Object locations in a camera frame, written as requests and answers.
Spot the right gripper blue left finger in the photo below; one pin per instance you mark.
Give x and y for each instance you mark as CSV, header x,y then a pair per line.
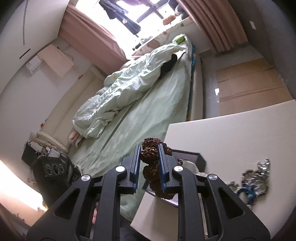
x,y
134,168

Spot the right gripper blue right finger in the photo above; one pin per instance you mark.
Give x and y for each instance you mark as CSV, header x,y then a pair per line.
x,y
164,171

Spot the black open jewelry box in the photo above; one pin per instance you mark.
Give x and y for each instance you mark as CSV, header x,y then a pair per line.
x,y
180,156

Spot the white shell pendant piece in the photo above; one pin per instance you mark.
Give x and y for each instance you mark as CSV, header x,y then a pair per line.
x,y
191,166

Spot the pink striped pillow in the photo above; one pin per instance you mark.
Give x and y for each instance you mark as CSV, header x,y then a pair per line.
x,y
75,139

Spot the white padded table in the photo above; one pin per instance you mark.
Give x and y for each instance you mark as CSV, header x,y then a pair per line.
x,y
234,143

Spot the black bag beside bed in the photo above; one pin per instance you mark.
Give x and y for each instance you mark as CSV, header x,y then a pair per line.
x,y
53,171

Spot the bed with green sheet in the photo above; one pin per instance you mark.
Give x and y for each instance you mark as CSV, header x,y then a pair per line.
x,y
166,102

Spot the pale green crumpled duvet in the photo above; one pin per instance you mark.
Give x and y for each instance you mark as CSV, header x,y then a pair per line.
x,y
123,88

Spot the cream padded headboard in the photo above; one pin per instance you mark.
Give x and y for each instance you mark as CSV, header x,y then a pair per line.
x,y
58,125

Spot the black item on bed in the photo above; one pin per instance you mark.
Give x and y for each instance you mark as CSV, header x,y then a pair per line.
x,y
166,67

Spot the pink left curtain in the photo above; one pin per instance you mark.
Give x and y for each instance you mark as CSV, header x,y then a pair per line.
x,y
91,40

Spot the pink curtain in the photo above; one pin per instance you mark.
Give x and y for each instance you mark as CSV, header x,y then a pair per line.
x,y
91,40
219,22

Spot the beige hanging towel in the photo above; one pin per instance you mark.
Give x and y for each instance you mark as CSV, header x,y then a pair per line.
x,y
56,60

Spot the flattened cardboard on floor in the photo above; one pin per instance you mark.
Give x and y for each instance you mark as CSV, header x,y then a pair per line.
x,y
250,85

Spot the cartoon print window seat cushion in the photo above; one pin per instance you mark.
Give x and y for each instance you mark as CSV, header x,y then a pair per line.
x,y
161,37

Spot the green packet on bed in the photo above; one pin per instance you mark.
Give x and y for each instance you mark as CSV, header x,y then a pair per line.
x,y
179,39

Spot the dark clothes hanging at window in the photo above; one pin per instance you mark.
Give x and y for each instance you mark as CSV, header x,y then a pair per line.
x,y
114,11

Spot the pink right curtain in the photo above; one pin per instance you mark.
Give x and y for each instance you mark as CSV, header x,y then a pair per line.
x,y
219,22

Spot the dark plush on windowsill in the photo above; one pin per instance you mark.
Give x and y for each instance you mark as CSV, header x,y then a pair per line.
x,y
179,11

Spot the white wall air conditioner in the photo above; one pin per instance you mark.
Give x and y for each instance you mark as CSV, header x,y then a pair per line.
x,y
34,65

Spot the white wall socket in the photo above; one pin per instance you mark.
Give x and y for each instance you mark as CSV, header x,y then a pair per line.
x,y
252,25

